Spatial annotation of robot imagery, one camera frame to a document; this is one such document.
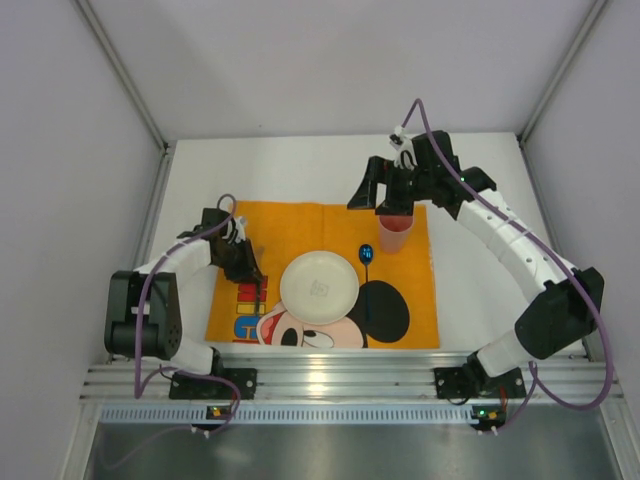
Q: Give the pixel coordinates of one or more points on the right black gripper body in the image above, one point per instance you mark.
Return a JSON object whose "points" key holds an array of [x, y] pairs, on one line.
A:
{"points": [[388, 187]]}

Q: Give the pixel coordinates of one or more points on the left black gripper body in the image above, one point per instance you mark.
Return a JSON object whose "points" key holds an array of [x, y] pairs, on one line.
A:
{"points": [[245, 265]]}

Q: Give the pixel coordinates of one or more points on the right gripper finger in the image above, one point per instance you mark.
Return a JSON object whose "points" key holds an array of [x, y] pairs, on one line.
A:
{"points": [[395, 203], [365, 197]]}

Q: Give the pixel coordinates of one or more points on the fork with teal handle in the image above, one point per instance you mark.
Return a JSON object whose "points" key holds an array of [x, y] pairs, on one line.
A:
{"points": [[258, 254]]}

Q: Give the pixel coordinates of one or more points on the pink plastic cup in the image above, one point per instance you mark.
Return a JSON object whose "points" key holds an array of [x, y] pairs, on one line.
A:
{"points": [[393, 232]]}

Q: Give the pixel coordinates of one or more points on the blue metallic spoon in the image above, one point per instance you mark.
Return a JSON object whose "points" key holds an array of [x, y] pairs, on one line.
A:
{"points": [[366, 255]]}

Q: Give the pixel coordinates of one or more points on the cream round plate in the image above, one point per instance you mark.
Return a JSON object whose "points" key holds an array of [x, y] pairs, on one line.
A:
{"points": [[319, 287]]}

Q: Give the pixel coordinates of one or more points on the orange cartoon mouse towel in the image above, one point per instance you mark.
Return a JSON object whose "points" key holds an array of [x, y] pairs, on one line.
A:
{"points": [[401, 285]]}

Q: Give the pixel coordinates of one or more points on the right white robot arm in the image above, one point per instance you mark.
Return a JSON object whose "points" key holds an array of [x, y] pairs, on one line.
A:
{"points": [[563, 301]]}

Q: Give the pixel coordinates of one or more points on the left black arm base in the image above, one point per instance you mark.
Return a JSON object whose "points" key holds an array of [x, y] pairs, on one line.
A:
{"points": [[189, 387]]}

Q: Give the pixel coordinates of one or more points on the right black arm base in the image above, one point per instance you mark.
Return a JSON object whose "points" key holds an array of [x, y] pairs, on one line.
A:
{"points": [[470, 381]]}

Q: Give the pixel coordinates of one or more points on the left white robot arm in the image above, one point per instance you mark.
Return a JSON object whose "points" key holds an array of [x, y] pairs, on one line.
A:
{"points": [[143, 316]]}

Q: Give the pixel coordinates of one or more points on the aluminium mounting rail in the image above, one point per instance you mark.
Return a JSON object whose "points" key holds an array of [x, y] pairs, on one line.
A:
{"points": [[364, 375]]}

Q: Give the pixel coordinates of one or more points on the perforated grey cable duct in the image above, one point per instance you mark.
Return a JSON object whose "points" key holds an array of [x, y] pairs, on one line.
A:
{"points": [[299, 414]]}

